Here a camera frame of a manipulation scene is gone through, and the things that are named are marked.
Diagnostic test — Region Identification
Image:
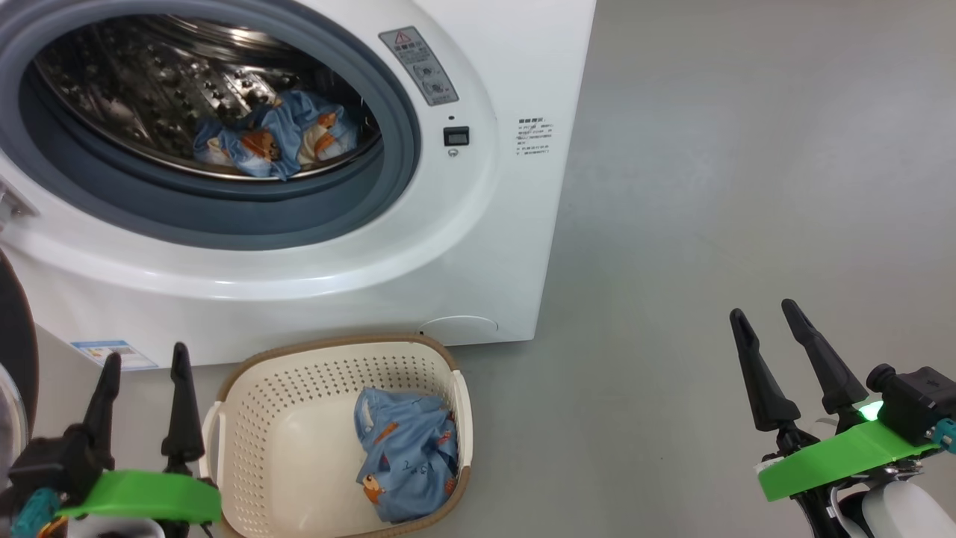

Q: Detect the stainless steel washing machine drum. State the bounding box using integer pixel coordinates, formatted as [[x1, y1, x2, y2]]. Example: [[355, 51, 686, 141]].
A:
[[30, 15, 383, 180]]

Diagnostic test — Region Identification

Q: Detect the cream laundry basket brown rim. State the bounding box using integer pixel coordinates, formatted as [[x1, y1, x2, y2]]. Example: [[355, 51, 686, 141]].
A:
[[200, 334, 473, 538]]

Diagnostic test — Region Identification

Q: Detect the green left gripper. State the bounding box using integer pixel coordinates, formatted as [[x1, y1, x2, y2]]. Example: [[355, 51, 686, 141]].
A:
[[45, 342, 223, 538]]

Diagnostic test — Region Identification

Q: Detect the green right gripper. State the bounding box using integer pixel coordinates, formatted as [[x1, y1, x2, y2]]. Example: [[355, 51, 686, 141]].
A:
[[730, 299, 938, 538]]

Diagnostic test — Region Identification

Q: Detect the blue energy label sticker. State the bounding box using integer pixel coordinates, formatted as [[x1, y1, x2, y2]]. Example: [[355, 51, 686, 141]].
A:
[[71, 340, 159, 371]]

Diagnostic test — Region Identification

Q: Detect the blue garment with handwritten mark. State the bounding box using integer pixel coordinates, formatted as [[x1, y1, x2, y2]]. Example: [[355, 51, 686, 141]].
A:
[[354, 387, 459, 524]]

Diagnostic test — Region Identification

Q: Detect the grey warning sticker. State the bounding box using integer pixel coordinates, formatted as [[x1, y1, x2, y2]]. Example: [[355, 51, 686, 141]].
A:
[[378, 27, 459, 106]]

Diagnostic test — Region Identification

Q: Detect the blue fox print garment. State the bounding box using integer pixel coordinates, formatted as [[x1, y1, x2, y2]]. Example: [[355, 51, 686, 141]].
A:
[[194, 91, 359, 182]]

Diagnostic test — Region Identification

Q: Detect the round black glass washer door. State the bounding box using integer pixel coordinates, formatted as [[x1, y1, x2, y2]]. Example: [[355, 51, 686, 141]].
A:
[[0, 250, 40, 479]]

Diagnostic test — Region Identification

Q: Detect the round filter cover panel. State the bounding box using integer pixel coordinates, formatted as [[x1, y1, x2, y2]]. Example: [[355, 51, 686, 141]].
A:
[[420, 315, 499, 346]]

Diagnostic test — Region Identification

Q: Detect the white front-load washing machine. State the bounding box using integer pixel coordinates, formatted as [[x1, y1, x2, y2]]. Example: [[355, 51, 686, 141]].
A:
[[0, 0, 598, 371]]

